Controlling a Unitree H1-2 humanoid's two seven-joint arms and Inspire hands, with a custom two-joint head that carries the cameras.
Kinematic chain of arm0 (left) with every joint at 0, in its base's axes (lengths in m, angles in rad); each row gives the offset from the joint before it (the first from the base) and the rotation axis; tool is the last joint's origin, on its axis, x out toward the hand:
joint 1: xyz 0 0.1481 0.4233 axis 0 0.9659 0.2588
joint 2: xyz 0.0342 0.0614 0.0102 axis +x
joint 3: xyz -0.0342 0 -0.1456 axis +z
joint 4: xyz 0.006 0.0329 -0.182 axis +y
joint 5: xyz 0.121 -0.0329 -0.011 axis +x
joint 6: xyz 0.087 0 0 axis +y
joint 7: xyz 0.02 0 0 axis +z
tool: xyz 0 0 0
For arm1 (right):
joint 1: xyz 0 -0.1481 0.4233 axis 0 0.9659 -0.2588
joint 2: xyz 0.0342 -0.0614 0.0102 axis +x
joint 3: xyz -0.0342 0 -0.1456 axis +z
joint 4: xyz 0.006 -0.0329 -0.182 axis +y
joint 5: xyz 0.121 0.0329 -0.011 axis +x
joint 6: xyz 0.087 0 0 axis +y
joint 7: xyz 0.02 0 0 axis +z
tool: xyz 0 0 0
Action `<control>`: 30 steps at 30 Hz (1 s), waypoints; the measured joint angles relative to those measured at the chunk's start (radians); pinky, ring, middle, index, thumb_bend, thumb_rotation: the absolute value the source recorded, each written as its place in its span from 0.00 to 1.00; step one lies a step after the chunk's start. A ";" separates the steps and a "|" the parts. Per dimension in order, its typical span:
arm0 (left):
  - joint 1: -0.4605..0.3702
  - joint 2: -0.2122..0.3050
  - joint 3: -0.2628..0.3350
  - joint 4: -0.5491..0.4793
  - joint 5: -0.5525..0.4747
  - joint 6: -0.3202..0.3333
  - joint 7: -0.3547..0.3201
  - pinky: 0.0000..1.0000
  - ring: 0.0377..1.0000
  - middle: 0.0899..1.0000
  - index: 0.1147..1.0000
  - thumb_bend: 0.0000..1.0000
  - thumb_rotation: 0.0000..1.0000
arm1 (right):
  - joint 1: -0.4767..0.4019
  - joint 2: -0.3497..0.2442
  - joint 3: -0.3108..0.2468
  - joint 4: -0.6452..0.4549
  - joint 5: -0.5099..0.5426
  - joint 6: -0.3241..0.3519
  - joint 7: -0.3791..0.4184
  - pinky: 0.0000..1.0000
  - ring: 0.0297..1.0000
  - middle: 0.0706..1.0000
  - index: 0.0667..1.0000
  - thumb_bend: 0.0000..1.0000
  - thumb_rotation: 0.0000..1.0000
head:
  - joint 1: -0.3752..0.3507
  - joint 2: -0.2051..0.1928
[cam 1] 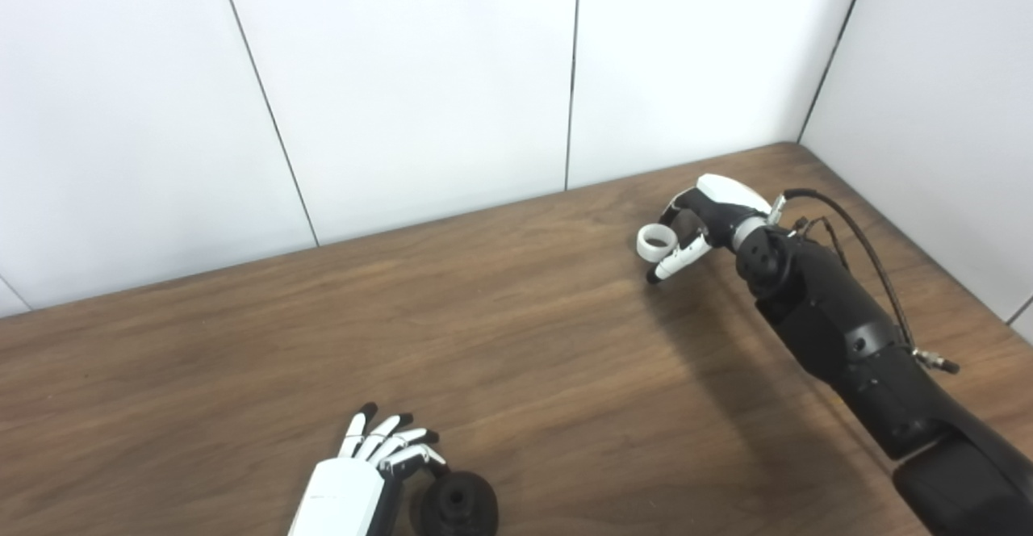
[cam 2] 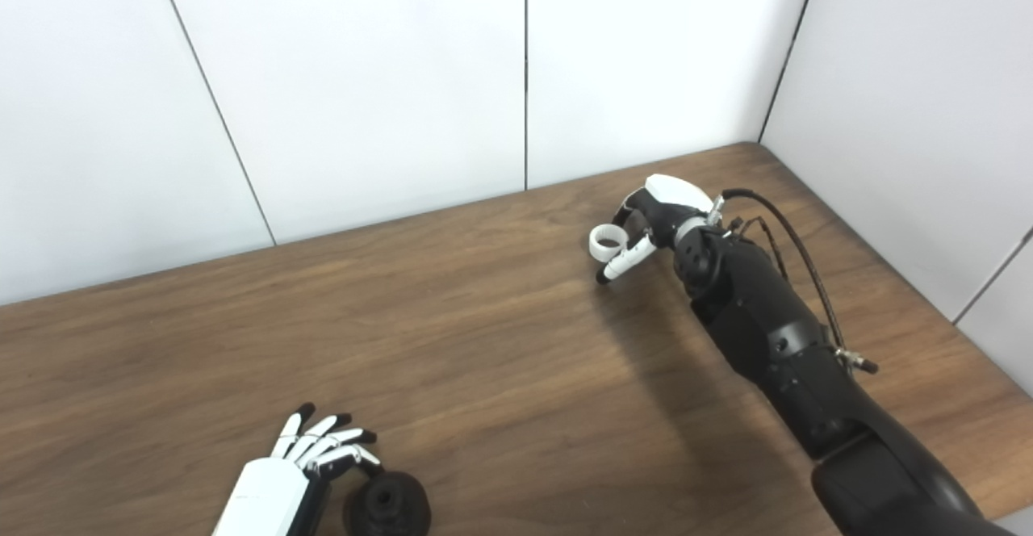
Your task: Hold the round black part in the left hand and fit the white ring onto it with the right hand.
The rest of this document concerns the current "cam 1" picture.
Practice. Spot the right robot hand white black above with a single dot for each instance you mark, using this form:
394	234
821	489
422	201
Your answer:
726	205

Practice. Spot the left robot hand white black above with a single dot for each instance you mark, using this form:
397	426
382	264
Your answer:
339	496

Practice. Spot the round black plastic part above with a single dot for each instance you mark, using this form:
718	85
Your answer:
456	508

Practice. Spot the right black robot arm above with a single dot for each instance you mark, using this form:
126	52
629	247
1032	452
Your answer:
855	342

